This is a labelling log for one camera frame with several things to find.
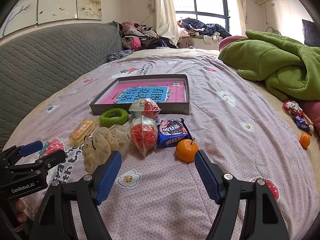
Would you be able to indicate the yellow wafer packet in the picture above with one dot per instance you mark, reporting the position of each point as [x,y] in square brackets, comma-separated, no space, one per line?
[81,131]

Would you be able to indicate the dark floral cloth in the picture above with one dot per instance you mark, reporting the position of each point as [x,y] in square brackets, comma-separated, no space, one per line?
[118,55]

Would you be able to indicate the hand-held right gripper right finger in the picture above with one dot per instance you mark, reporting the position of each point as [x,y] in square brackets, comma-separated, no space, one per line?
[207,177]

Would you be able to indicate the pink cloth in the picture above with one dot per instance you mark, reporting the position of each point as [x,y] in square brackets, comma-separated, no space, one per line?
[312,111]

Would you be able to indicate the person's left hand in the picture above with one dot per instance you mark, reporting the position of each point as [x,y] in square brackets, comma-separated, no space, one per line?
[21,211]

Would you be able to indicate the black television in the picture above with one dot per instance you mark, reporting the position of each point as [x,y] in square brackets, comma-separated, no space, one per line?
[311,33]

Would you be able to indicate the bag of red rubber bands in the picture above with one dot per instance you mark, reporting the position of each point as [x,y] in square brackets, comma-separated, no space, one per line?
[143,133]
[145,108]

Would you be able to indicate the blue candy packet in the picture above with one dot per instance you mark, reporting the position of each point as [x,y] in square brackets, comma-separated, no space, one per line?
[302,123]

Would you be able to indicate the green hair scrunchie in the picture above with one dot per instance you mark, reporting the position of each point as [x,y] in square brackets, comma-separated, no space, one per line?
[113,117]

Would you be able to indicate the beige hair scrunchie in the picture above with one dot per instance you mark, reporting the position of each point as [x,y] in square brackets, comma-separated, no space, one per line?
[102,142]

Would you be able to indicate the pink pillow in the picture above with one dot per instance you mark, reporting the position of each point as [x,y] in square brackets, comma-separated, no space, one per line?
[230,42]

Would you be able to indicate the pile of dark clothes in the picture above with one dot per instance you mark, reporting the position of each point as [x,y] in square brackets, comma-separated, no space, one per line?
[202,28]

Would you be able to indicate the grey cardboard box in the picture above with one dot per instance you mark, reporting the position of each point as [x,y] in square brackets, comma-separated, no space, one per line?
[150,108]

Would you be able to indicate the cream curtain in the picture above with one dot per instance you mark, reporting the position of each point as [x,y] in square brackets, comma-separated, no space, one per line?
[237,5]
[165,10]

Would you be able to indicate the green blanket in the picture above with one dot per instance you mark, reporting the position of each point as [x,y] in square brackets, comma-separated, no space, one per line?
[275,60]

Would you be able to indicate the grey quilted headboard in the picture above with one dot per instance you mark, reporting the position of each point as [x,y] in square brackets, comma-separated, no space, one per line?
[50,62]

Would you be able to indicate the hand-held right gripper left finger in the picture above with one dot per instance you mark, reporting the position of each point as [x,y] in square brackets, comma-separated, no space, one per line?
[110,175]

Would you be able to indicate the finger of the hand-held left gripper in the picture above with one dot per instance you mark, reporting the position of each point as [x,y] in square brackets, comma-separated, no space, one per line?
[30,148]
[53,157]

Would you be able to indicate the blue cookie packet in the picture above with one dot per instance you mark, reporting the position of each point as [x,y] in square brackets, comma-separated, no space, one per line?
[171,133]

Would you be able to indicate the pink printed bedsheet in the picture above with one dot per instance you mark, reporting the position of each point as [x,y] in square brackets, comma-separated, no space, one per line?
[225,130]

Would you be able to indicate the tangerine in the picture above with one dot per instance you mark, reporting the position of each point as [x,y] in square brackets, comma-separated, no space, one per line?
[186,150]
[304,140]

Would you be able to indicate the floral wall painting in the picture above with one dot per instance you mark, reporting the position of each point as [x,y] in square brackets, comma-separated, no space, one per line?
[62,0]

